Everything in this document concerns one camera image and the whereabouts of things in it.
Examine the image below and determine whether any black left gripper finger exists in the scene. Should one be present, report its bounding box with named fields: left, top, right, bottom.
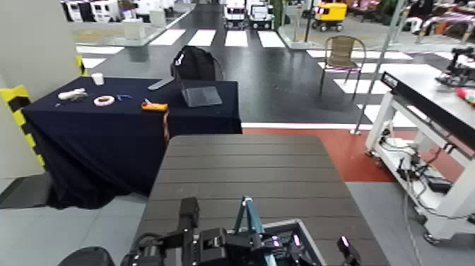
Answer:
left=336, top=236, right=363, bottom=266

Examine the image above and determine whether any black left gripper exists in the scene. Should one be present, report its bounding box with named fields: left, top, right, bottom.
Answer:
left=198, top=227, right=310, bottom=266

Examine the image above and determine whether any teal plastic crate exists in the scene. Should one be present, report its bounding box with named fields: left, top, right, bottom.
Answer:
left=222, top=196, right=327, bottom=266

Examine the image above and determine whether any black power adapter box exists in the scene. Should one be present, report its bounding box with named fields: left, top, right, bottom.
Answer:
left=426, top=177, right=453, bottom=194

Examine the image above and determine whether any dark grey laptop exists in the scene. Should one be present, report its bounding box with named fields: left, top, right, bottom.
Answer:
left=180, top=81, right=223, bottom=108

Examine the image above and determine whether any slanted grey metal pole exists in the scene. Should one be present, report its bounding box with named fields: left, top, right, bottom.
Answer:
left=349, top=0, right=407, bottom=135

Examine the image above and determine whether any orange utility knife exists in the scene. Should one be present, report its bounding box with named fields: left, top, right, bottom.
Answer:
left=141, top=98, right=169, bottom=113

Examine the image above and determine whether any red pink package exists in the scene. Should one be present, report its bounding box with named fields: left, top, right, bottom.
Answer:
left=455, top=87, right=475, bottom=107

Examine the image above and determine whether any brown wicker metal chair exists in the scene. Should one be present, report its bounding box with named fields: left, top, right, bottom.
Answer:
left=319, top=35, right=368, bottom=101

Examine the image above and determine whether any table with navy cloth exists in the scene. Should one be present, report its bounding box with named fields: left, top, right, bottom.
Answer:
left=21, top=76, right=243, bottom=209

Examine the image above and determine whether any black backpack on chair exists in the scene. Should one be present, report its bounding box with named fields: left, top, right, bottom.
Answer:
left=170, top=45, right=225, bottom=83

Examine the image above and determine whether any grey flat remote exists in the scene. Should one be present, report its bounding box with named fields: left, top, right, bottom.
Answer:
left=147, top=76, right=175, bottom=91

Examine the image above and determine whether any dark sign pole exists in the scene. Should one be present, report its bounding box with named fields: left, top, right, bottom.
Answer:
left=303, top=0, right=317, bottom=45

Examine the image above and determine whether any white delivery vehicle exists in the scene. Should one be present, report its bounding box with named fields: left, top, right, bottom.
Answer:
left=222, top=0, right=247, bottom=30
left=247, top=0, right=276, bottom=30

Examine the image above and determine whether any white tape roll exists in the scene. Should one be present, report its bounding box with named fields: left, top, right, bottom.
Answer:
left=93, top=95, right=116, bottom=108

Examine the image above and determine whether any yellow delivery vehicle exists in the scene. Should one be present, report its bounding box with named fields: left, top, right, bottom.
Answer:
left=310, top=1, right=348, bottom=33

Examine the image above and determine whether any white plastic toy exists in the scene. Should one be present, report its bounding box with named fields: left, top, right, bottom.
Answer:
left=57, top=88, right=89, bottom=102

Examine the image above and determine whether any yellow black hazard strip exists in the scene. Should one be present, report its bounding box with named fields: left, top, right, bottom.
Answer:
left=76, top=55, right=89, bottom=77
left=0, top=84, right=47, bottom=170

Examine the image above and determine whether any white kiosk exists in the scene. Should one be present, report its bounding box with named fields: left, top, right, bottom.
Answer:
left=64, top=0, right=86, bottom=23
left=90, top=0, right=122, bottom=23

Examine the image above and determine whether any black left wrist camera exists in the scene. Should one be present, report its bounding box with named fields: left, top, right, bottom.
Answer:
left=179, top=197, right=201, bottom=242

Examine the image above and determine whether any black cable tangle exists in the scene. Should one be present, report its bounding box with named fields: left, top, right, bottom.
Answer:
left=396, top=155, right=436, bottom=184

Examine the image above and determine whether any brown hanging strap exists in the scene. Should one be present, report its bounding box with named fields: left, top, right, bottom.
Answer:
left=162, top=110, right=171, bottom=145

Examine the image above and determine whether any white pedestal box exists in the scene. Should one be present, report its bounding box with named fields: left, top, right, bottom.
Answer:
left=122, top=18, right=146, bottom=41

